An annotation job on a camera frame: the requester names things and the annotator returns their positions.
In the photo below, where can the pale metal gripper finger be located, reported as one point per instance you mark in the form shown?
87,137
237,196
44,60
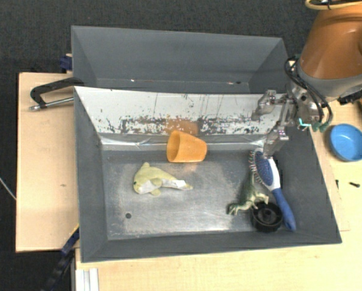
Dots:
268,100
278,136

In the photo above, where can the blue and white hairbrush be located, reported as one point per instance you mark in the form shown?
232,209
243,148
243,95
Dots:
267,171

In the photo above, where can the blue bowl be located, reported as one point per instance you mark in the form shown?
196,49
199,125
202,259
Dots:
349,142

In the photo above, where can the green toy dinosaur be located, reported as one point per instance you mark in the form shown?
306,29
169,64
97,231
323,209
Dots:
249,197

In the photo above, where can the black round cap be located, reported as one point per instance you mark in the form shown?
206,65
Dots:
267,218

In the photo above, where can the small black screw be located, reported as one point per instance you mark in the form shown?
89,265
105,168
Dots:
355,184

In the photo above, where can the orange plastic cup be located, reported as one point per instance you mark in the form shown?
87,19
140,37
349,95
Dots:
188,147

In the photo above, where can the grey metal bin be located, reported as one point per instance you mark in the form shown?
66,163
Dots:
180,211

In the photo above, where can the green plush dolphin toy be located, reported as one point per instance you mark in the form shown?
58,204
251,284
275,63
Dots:
148,179

